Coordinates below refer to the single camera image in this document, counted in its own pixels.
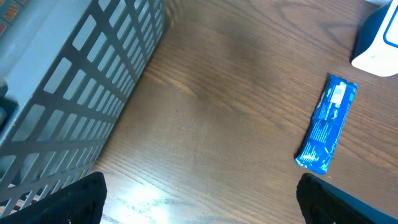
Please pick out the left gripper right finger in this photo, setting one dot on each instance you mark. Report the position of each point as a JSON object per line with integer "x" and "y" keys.
{"x": 321, "y": 202}

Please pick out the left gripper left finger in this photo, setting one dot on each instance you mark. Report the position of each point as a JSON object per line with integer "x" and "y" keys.
{"x": 80, "y": 202}

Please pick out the blue Oreo cookie packet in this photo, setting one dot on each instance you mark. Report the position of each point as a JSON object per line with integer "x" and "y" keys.
{"x": 326, "y": 125}

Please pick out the grey plastic mesh basket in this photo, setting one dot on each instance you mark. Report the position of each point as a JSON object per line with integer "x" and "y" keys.
{"x": 68, "y": 68}

